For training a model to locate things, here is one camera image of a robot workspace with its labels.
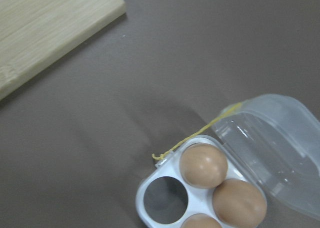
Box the yellow string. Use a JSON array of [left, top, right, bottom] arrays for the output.
[[151, 102, 243, 161]]

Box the brown egg lower right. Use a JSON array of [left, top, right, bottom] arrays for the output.
[[212, 179, 267, 227]]

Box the clear plastic egg box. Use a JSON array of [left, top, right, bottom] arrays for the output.
[[135, 94, 320, 227]]

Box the brown egg upper right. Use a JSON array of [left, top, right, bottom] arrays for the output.
[[179, 143, 228, 189]]

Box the wooden cutting board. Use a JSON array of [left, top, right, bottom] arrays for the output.
[[0, 0, 126, 98]]

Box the brown egg from bowl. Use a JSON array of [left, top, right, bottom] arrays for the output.
[[180, 213, 222, 228]]

